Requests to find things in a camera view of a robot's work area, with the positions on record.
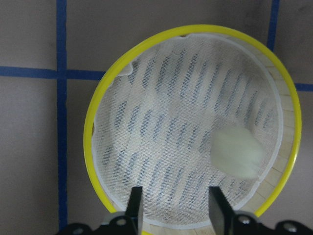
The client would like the yellow rimmed steamer, center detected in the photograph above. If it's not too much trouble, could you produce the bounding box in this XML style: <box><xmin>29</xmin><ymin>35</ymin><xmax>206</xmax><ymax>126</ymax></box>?
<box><xmin>83</xmin><ymin>24</ymin><xmax>302</xmax><ymax>235</ymax></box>

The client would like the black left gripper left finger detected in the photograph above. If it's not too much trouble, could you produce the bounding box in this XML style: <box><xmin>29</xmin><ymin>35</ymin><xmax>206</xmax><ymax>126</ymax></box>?
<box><xmin>125</xmin><ymin>187</ymin><xmax>144</xmax><ymax>233</ymax></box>

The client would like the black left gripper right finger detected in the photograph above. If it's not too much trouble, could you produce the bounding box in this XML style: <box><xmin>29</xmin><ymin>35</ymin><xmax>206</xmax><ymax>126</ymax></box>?
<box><xmin>208</xmin><ymin>187</ymin><xmax>236</xmax><ymax>233</ymax></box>

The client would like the white steamed bun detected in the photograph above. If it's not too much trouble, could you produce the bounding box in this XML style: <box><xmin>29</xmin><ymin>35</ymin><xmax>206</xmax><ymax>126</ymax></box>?
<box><xmin>210</xmin><ymin>127</ymin><xmax>266</xmax><ymax>179</ymax></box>

